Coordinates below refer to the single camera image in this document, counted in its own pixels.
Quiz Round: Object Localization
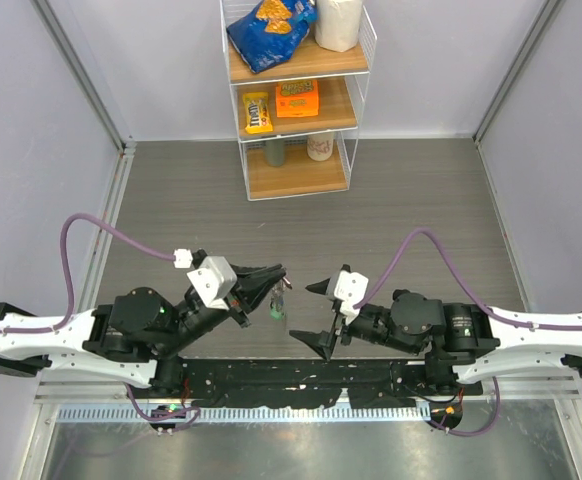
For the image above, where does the blue chips bag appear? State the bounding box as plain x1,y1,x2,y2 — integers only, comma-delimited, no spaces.
226,0,318,74

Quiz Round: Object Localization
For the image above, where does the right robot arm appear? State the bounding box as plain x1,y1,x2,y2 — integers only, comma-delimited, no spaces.
290,271,582,394

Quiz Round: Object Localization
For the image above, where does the white printed cup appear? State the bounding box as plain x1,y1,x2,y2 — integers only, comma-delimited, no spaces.
307,132,335,162

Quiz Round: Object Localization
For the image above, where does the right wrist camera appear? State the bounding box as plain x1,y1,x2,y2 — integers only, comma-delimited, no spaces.
327,264,369,325

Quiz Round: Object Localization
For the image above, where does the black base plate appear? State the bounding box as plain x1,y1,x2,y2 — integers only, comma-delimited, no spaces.
132,359,483,409

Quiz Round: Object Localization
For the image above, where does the white wire shelf unit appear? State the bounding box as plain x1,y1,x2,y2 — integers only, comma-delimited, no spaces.
222,11,377,201

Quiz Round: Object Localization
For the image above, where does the white paper towel roll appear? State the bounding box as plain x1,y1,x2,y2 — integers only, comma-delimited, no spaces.
315,0,363,53

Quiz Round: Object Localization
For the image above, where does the yellow candy bag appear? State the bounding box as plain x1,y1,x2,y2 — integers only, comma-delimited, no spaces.
242,92,273,135

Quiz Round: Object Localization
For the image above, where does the orange snack box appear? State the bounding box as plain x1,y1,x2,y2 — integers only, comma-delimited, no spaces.
275,79,320,118

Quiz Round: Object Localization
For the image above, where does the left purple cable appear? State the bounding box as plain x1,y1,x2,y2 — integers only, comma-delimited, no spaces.
0,213,202,432

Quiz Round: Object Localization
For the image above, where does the purple cable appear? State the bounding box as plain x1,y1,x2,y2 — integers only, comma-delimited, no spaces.
0,213,202,432
353,227,582,436

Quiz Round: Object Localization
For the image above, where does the white slotted cable duct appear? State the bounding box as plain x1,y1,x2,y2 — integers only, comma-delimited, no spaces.
56,402,430,424

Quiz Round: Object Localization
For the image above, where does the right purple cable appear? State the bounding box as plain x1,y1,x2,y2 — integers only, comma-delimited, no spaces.
353,227,582,436

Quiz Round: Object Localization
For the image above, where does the grey green can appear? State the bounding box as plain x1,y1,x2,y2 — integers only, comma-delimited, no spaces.
264,139,285,167

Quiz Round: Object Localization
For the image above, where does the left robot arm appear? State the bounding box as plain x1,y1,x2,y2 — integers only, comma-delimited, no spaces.
0,256,286,398

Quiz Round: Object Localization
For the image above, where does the green key tag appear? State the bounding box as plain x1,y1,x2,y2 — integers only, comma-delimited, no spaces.
270,309,285,321

